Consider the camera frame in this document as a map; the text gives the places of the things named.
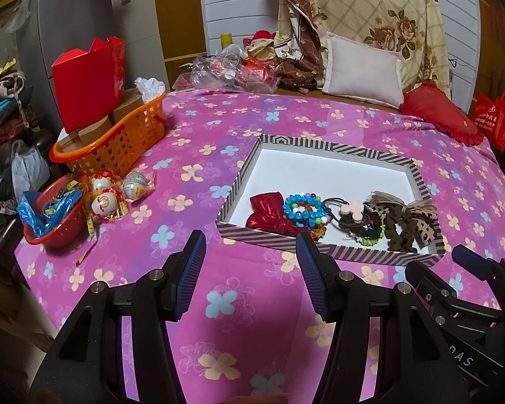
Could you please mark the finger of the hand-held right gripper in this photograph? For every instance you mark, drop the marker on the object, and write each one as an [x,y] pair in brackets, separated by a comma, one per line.
[471,257]
[427,286]

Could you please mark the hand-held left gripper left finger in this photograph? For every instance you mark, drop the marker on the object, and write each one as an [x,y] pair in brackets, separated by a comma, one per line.
[191,277]

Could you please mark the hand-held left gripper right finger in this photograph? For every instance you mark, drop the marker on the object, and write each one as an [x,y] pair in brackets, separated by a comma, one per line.
[313,277]

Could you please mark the black scrunchie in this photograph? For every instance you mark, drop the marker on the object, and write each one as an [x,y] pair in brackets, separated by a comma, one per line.
[372,223]

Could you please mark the striped cardboard box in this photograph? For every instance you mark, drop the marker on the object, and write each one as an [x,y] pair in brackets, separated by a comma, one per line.
[320,176]

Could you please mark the leopard print hair bow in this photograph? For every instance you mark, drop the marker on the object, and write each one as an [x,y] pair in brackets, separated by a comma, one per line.
[425,227]

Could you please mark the brown scrunchie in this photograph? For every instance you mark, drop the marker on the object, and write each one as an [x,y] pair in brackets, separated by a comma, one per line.
[397,231]

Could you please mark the red satin hair bow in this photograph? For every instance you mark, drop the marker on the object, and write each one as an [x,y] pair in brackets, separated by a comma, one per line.
[269,212]

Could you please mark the wrapped ceramic figurine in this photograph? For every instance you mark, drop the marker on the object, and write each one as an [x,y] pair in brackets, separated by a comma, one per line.
[101,183]
[136,185]

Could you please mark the wrapped round ornaments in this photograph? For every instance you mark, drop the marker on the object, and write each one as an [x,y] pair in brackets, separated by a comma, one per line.
[105,206]

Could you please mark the yellow measuring tape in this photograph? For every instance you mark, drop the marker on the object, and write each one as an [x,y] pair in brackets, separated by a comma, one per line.
[89,219]

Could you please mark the red shopping bag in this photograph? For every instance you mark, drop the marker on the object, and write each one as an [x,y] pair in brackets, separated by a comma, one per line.
[492,122]

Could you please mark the red plastic colander bowl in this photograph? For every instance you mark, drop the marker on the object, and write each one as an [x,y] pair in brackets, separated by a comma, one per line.
[59,237]

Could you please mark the pink floral bedsheet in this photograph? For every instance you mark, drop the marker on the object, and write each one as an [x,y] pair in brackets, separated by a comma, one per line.
[193,134]

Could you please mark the orange plastic basket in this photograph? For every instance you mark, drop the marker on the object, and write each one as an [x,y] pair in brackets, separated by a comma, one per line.
[122,147]

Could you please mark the red frilled cushion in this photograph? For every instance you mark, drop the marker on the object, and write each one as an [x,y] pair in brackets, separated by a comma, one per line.
[437,113]

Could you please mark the blue plastic bag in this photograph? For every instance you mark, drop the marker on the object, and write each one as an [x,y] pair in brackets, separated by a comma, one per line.
[42,214]

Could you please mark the brown cardboard box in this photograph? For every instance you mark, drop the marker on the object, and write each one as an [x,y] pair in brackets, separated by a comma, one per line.
[128,107]
[88,134]

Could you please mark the white plastic bag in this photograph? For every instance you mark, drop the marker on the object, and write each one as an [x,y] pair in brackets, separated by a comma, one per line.
[29,168]

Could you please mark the brown patterned blanket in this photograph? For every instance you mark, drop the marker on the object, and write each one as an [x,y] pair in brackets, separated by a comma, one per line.
[298,71]

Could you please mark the red wrapped packets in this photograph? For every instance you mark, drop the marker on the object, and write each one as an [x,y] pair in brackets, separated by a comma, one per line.
[256,75]

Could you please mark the white pillow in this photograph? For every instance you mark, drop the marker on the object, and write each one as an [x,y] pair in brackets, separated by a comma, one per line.
[362,71]

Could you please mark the clear plastic bag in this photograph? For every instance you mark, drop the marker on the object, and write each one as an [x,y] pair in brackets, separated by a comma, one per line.
[219,67]

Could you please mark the red paper gift bag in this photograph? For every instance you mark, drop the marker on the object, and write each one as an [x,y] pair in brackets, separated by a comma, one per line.
[84,92]

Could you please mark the red hat plush doll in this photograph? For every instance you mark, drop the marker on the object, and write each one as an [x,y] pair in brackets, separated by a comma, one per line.
[261,44]

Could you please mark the cream floral quilt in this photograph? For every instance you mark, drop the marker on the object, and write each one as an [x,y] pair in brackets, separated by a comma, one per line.
[362,4]

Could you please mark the grey refrigerator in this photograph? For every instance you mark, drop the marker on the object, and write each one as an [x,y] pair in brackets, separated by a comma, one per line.
[75,8]

